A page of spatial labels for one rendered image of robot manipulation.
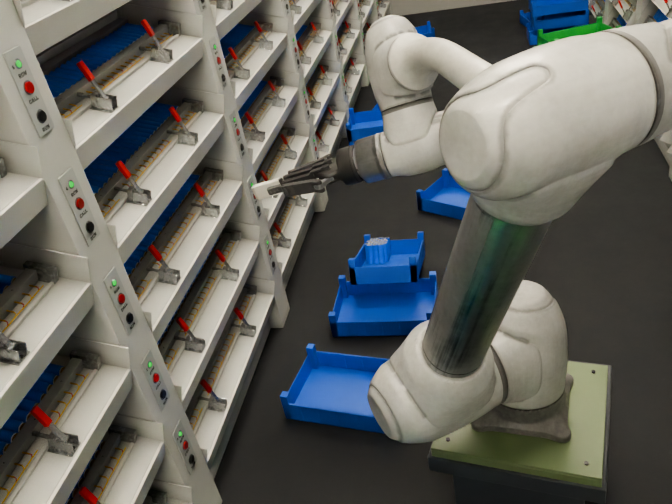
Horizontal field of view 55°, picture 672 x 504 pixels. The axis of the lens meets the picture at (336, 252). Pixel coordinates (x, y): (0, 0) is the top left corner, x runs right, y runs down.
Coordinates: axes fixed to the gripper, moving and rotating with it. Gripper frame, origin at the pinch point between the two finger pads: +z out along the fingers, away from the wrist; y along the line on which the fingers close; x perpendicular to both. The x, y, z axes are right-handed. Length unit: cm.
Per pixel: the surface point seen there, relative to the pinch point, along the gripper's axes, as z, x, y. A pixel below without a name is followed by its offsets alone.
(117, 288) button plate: 17.5, 4.7, -34.6
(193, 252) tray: 21.8, -8.1, -3.7
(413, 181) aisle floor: -2, -65, 120
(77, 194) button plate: 13.8, 22.5, -34.4
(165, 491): 32, -41, -40
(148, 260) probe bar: 26.5, -2.8, -12.3
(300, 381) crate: 19, -58, 5
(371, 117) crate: 17, -51, 167
